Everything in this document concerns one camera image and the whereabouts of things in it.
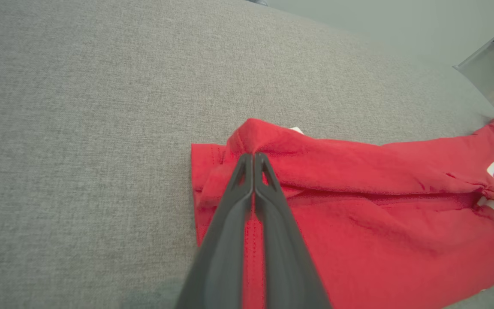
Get red shorts with white stripes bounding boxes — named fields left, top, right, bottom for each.
left=190, top=118, right=494, bottom=309

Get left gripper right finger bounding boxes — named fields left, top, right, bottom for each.
left=253, top=152, right=331, bottom=309

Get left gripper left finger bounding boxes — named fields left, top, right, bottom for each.
left=174, top=152, right=255, bottom=309

